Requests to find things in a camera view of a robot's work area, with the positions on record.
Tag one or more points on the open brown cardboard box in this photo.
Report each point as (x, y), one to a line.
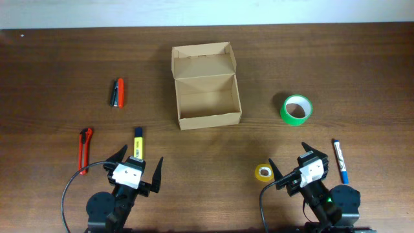
(206, 85)

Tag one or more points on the orange utility knife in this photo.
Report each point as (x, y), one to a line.
(83, 147)

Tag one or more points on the blue whiteboard marker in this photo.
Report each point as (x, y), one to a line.
(341, 162)

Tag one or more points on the yellow highlighter with blue cap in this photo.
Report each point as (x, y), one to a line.
(138, 143)

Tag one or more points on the green tape roll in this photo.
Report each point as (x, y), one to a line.
(296, 109)

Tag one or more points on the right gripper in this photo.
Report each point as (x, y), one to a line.
(293, 184)

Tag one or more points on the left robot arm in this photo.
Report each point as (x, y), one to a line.
(108, 212)

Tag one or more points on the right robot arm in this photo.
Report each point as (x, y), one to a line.
(336, 209)

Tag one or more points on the orange and black stapler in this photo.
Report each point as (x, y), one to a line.
(118, 94)

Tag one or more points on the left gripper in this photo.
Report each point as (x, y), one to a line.
(144, 188)

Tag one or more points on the small yellow tape roll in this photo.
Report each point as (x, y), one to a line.
(264, 173)

